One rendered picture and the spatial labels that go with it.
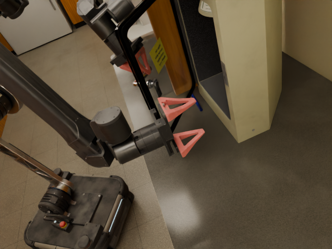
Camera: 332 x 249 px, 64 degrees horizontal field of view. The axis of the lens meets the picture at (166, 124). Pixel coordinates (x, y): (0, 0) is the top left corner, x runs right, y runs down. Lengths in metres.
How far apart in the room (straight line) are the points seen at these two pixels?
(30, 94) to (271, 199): 0.61
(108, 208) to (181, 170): 1.00
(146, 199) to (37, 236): 0.74
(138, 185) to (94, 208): 0.44
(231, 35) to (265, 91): 0.22
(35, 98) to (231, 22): 0.44
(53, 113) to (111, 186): 1.32
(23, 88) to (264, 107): 0.62
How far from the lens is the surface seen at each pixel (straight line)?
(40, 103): 0.59
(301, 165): 0.82
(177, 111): 0.54
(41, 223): 2.02
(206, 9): 0.73
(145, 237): 1.86
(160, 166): 0.87
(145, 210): 1.95
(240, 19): 0.65
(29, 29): 5.73
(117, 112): 0.54
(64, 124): 0.59
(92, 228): 1.71
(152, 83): 0.74
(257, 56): 0.71
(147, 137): 0.57
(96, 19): 0.78
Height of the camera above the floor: 1.60
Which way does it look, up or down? 41 degrees down
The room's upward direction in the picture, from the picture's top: 22 degrees counter-clockwise
